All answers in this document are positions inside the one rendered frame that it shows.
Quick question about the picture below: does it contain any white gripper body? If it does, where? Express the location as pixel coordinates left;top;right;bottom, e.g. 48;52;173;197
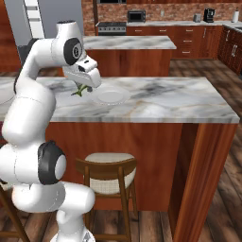
62;64;102;89

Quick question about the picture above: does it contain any green vegetable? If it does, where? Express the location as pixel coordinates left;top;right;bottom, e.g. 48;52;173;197
71;82;90;97

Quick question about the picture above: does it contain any grey fridge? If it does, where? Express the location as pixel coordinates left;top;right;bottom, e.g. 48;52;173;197
3;0;85;65

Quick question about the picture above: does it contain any white round plate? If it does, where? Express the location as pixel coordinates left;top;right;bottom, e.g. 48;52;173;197
90;86;131;107

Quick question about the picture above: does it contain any small wooden island marble top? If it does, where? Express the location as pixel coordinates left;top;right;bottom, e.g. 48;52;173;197
82;35;178;78

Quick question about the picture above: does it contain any black stove with oven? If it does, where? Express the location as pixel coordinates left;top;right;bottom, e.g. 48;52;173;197
95;21;128;36

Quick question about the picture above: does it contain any wooden island with marble top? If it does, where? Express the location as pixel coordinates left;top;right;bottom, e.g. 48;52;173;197
0;76;241;242

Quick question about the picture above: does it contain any black toaster oven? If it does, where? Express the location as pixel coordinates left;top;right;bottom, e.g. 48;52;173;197
127;9;147;24

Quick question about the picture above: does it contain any wooden stool with white cushion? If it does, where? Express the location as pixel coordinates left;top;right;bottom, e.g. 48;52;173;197
75;152;139;242

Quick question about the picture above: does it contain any wooden base cabinets run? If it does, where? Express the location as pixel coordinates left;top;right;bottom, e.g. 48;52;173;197
126;25;224;61

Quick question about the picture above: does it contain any black coffee machine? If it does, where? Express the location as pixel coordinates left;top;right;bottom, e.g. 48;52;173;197
202;8;216;24

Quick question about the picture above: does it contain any wooden side cabinets run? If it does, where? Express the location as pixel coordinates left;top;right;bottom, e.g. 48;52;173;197
217;25;242;76

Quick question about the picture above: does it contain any white paper towel roll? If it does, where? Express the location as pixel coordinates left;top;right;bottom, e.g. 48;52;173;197
232;9;240;24

